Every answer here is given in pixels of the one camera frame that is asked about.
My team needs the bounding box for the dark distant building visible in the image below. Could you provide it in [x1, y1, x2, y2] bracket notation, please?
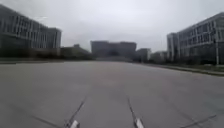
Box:
[90, 40, 138, 62]

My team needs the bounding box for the grey concrete slab pavement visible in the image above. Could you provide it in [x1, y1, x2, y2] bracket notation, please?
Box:
[0, 60, 224, 128]

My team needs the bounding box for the small pale distant building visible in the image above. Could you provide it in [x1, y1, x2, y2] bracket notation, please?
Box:
[135, 47, 152, 63]

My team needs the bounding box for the low dark building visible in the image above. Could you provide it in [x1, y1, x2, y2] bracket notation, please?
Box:
[60, 43, 95, 61]

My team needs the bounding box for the robot's own part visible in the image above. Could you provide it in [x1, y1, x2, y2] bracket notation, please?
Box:
[133, 118, 145, 128]
[69, 119, 80, 128]

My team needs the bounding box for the grey multi-storey building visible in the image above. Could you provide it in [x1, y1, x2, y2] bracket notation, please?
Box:
[166, 12, 224, 66]

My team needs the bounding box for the long dark windowed building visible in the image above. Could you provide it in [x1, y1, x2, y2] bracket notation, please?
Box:
[0, 3, 63, 58]

